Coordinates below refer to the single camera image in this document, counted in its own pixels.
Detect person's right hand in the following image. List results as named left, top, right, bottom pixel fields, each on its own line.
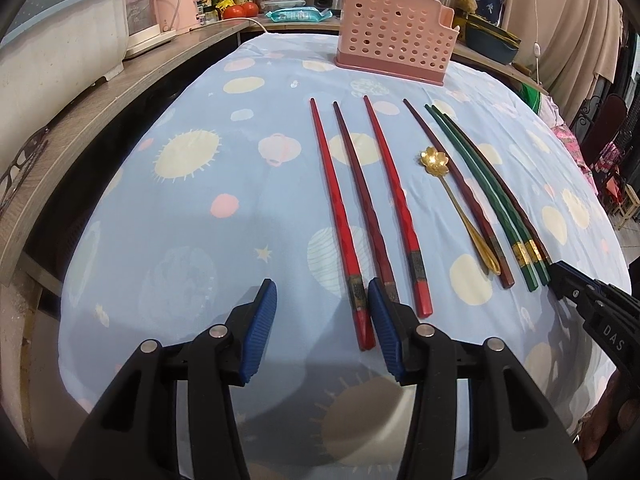
left=577, top=390, right=633, bottom=466

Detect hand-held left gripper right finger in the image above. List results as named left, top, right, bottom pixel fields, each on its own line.
left=367, top=277, right=588, bottom=480

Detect gold flower spoon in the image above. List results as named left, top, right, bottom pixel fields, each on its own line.
left=415, top=146, right=502, bottom=277

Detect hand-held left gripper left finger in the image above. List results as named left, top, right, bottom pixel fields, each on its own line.
left=60, top=279, right=278, bottom=480

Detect blue printed tablecloth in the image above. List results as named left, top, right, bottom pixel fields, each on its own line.
left=57, top=30, right=631, bottom=480

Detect pink perforated utensil basket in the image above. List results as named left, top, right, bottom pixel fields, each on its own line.
left=334, top=0, right=460, bottom=86

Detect green chopstick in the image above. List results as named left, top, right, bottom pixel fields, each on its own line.
left=424, top=104, right=540, bottom=292
left=432, top=106, right=552, bottom=286

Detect dark brown chopstick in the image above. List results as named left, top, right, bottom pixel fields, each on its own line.
left=444, top=115, right=555, bottom=267

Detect white clear-lid appliance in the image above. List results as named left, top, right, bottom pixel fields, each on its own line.
left=122, top=0, right=178, bottom=58

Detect dark red chopstick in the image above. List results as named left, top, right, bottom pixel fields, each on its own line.
left=331, top=101, right=401, bottom=306
left=402, top=98, right=516, bottom=289

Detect blue wet wipes packet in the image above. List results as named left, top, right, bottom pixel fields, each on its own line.
left=262, top=7, right=334, bottom=24

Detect black metal chair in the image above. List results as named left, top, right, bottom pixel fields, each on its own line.
left=575, top=92, right=640, bottom=173

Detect white kettle cable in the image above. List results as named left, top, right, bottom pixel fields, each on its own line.
left=220, top=16, right=274, bottom=36

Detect grey plastic basin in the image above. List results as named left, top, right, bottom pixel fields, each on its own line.
left=0, top=0, right=132, bottom=111

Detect bright red chopstick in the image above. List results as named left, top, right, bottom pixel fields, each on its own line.
left=309, top=98, right=377, bottom=352
left=362, top=95, right=434, bottom=319

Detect beige curtain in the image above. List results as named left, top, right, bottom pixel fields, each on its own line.
left=500, top=0, right=627, bottom=126

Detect green plastic object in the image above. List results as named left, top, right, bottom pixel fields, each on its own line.
left=520, top=82, right=549, bottom=114

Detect stacked blue bowls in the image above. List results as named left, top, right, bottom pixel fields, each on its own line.
left=465, top=12, right=521, bottom=64

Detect white cable with switch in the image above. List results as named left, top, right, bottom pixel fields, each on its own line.
left=529, top=40, right=545, bottom=85

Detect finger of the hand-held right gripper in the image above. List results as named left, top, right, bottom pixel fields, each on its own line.
left=549, top=260, right=640, bottom=317

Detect pink floral cloth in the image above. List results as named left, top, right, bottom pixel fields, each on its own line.
left=542, top=95, right=603, bottom=188

